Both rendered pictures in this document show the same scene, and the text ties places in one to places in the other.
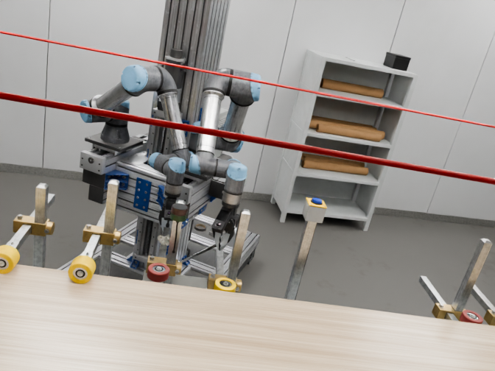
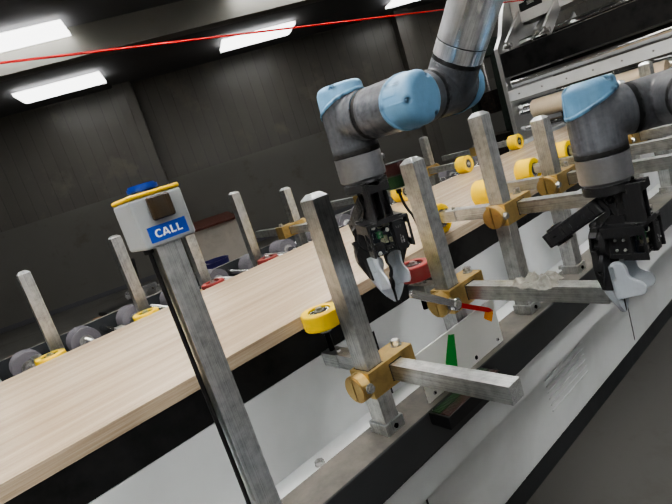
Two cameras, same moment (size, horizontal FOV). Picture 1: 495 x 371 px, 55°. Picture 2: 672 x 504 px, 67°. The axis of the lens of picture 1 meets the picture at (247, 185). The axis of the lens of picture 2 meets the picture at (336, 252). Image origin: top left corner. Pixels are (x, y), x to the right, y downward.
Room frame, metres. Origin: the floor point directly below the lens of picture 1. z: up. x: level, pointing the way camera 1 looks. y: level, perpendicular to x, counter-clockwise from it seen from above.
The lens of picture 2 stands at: (2.40, -0.41, 1.20)
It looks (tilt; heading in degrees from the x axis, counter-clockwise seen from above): 11 degrees down; 151
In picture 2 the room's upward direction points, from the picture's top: 18 degrees counter-clockwise
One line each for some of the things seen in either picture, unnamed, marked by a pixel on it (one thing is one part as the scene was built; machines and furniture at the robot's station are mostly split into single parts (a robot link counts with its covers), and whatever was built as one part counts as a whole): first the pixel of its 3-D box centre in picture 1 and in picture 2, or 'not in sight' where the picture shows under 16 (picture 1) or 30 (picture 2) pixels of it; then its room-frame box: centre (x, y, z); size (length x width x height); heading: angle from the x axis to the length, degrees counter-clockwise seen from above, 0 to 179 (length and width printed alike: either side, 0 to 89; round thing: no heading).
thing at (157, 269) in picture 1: (157, 280); (419, 285); (1.51, 0.25, 0.85); 0.08 x 0.08 x 0.11
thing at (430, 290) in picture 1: (441, 306); not in sight; (1.85, -0.96, 0.80); 0.43 x 0.03 x 0.04; 9
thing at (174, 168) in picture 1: (175, 171); (596, 117); (1.95, 0.32, 1.12); 0.09 x 0.08 x 0.11; 53
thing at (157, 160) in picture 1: (164, 163); (672, 96); (2.02, 0.39, 1.12); 0.11 x 0.11 x 0.08; 53
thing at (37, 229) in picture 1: (34, 226); (558, 180); (1.55, 0.75, 0.94); 0.13 x 0.06 x 0.05; 99
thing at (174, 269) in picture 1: (164, 266); (455, 292); (1.62, 0.25, 0.85); 0.13 x 0.06 x 0.05; 99
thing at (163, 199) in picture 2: not in sight; (160, 206); (1.74, -0.27, 1.20); 0.03 x 0.01 x 0.03; 99
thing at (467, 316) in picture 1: (468, 326); not in sight; (1.65, -0.99, 0.85); 0.08 x 0.08 x 0.11
